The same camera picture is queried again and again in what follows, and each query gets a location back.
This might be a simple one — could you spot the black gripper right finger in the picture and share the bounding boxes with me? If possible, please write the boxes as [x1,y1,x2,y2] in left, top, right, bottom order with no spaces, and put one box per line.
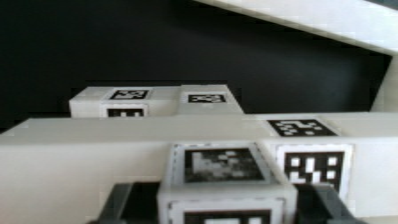
[295,184,368,224]

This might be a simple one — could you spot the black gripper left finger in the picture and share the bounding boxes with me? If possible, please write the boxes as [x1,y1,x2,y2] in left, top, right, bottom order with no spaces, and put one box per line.
[87,182,160,224]

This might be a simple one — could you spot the white tagged cube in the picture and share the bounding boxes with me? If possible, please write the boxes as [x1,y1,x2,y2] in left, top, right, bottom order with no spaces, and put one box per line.
[157,142,297,224]

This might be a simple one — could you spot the white chair backrest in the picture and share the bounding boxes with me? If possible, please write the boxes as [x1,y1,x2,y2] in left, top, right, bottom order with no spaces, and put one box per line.
[0,113,398,224]

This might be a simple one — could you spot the white chair leg with tag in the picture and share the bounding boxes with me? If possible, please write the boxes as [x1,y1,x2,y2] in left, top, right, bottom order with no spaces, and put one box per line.
[70,86,180,118]

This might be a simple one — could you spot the white U-shaped frame wall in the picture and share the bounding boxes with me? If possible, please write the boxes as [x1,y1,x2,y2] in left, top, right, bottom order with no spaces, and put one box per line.
[196,0,398,113]

